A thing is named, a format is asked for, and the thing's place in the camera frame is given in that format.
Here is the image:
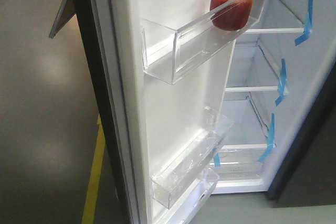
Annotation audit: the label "red apple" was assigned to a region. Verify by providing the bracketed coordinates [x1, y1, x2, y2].
[210, 0, 253, 31]

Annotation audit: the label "open fridge door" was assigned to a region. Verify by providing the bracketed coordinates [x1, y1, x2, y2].
[65, 0, 275, 224]

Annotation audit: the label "white fridge interior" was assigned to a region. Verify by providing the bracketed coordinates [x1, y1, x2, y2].
[210, 0, 335, 194]

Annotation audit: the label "upper clear door bin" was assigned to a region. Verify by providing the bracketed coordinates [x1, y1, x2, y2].
[140, 0, 266, 84]

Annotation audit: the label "clear door bin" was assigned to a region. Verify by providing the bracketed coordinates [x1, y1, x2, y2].
[140, 0, 266, 84]
[167, 167, 219, 224]
[151, 106, 234, 209]

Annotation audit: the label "middle clear door bin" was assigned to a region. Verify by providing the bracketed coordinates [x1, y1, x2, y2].
[151, 106, 234, 209]

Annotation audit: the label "lower clear door bin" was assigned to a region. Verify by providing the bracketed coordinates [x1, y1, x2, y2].
[167, 167, 219, 224]

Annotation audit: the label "silver sign stand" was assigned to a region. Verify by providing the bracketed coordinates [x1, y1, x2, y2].
[49, 0, 76, 39]

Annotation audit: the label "yellow floor tape line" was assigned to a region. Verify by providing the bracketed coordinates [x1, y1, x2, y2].
[81, 116, 106, 224]

